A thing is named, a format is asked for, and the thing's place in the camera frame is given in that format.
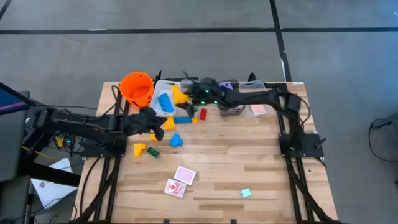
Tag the yellow L-shaped toy block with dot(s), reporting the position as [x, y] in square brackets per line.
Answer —
[139, 149]

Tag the red studded brick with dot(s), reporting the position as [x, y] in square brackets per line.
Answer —
[203, 114]

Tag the purple foam dice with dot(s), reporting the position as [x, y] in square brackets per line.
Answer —
[225, 85]

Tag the small yellow rounded brick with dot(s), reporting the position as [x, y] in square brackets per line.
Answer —
[195, 120]

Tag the orange plastic bucket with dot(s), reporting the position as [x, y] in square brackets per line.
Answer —
[136, 88]

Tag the red white playing card box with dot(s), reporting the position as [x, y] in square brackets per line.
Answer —
[258, 109]
[184, 175]

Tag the light blue brick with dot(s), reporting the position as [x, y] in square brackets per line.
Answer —
[245, 193]

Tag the small yellow toy block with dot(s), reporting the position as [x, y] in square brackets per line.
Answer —
[153, 137]

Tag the dark grey plastic bin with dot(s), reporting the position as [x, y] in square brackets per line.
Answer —
[231, 112]

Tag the pink foam dice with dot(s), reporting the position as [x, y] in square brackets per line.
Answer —
[233, 109]

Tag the white plastic bin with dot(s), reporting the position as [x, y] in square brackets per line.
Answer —
[157, 93]

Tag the black aluminium frame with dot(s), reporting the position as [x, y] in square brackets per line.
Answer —
[295, 193]
[111, 199]

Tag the yellow connector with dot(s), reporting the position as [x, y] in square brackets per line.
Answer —
[59, 142]

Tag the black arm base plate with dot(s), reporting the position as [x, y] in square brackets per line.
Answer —
[311, 149]
[93, 152]

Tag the card box with heart print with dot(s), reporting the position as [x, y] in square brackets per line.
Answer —
[175, 188]

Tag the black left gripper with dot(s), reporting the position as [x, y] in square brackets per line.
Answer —
[140, 123]

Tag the clear plastic bin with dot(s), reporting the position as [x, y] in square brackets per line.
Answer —
[252, 85]
[186, 82]

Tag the monitor with blue screen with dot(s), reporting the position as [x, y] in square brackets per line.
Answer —
[12, 101]

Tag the dark grey cabinet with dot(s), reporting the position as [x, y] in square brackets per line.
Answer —
[12, 140]

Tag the long blue plate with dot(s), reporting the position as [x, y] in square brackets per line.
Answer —
[183, 120]

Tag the dark green studded brick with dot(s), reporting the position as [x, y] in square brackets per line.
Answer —
[153, 152]

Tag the black floor beam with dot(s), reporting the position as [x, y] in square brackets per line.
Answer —
[49, 175]

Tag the blue clover-shaped toy block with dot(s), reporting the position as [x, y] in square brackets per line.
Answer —
[176, 140]

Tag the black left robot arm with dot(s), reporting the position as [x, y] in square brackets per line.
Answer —
[87, 126]

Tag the white paper sheet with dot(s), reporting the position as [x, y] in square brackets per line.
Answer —
[53, 189]

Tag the long blue studded block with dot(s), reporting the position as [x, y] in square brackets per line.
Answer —
[165, 102]

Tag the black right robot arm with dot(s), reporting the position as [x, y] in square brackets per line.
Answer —
[255, 97]

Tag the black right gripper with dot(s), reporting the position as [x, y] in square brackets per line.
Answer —
[205, 93]

